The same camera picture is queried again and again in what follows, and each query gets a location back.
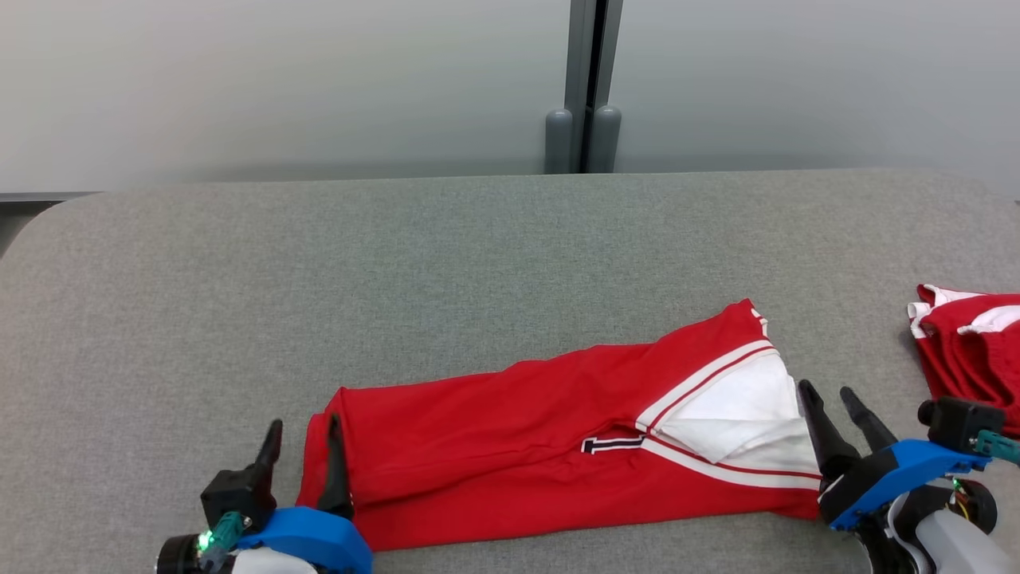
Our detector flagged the grey cylinder bumper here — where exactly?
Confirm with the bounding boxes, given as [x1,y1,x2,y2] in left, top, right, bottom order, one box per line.
[590,104,623,175]
[544,108,575,175]

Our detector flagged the red and white jersey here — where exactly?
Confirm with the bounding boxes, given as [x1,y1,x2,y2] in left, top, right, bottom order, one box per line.
[296,299,824,552]

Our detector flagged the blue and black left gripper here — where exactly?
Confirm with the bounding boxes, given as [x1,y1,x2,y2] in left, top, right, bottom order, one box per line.
[156,414,375,574]

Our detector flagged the dark grey partition post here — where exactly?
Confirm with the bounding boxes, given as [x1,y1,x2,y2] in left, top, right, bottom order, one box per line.
[564,0,624,175]

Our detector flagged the red shorts with white stripes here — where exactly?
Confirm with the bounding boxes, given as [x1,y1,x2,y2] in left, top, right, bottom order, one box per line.
[907,284,1020,438]

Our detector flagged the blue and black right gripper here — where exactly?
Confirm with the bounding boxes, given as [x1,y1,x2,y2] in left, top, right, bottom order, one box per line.
[798,379,999,537]

